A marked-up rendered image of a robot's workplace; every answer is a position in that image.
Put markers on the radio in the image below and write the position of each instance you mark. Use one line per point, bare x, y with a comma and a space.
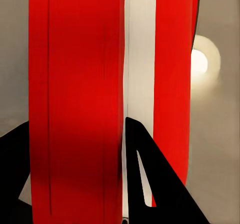
91, 64

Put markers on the coffee table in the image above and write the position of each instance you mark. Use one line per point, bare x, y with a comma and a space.
213, 176

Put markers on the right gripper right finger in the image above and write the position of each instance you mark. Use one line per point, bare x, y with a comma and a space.
174, 203

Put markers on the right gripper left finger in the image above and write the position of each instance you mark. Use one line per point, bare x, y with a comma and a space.
14, 168

